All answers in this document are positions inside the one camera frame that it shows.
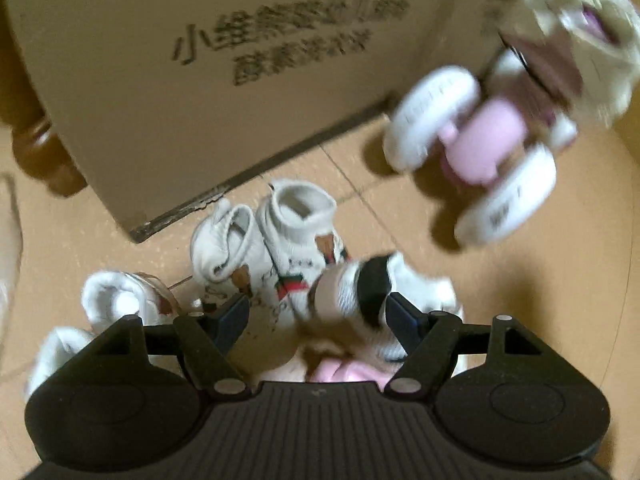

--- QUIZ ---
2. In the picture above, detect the beige patterned sock shoe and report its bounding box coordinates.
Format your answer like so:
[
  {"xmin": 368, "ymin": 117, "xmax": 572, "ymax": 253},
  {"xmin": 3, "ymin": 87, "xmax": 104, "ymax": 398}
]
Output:
[
  {"xmin": 190, "ymin": 199, "xmax": 281, "ymax": 321},
  {"xmin": 256, "ymin": 178, "xmax": 351, "ymax": 331}
]

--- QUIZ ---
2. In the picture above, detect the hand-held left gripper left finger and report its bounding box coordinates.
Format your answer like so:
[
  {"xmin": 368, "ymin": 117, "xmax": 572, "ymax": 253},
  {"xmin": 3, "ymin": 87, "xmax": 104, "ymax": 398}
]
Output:
[{"xmin": 92, "ymin": 294, "xmax": 251, "ymax": 401}]

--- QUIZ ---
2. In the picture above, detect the white sneaker lettered strap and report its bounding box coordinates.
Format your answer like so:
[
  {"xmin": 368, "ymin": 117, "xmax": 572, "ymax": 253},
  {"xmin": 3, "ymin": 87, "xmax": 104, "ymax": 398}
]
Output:
[{"xmin": 307, "ymin": 252, "xmax": 463, "ymax": 366}]

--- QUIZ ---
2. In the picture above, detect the plain brown cardboard box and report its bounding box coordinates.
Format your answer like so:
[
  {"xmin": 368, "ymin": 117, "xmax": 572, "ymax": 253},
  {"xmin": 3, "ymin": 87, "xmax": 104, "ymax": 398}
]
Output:
[{"xmin": 415, "ymin": 0, "xmax": 546, "ymax": 91}]

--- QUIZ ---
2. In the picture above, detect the pink white toddler balance bike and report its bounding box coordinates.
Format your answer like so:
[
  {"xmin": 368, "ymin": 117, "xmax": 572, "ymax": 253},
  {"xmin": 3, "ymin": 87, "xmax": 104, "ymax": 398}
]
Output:
[{"xmin": 382, "ymin": 0, "xmax": 640, "ymax": 247}]

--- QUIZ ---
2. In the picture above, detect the large printed cardboard box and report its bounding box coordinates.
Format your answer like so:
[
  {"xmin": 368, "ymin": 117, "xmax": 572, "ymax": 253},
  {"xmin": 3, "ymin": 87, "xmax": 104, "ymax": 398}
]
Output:
[{"xmin": 0, "ymin": 0, "xmax": 473, "ymax": 245}]

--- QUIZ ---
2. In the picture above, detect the cream padded cloth cover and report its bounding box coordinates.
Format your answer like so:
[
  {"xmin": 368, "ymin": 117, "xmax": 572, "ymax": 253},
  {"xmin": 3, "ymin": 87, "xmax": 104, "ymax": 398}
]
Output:
[{"xmin": 515, "ymin": 0, "xmax": 636, "ymax": 128}]

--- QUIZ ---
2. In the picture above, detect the brown wooden table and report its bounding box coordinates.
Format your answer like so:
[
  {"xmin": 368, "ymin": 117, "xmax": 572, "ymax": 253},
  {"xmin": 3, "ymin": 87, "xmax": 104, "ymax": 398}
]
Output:
[{"xmin": 0, "ymin": 10, "xmax": 88, "ymax": 198}]

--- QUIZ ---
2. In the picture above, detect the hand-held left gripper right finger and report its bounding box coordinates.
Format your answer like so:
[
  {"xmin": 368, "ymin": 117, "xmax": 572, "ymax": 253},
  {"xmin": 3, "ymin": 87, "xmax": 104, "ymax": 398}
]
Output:
[{"xmin": 387, "ymin": 292, "xmax": 546, "ymax": 396}]

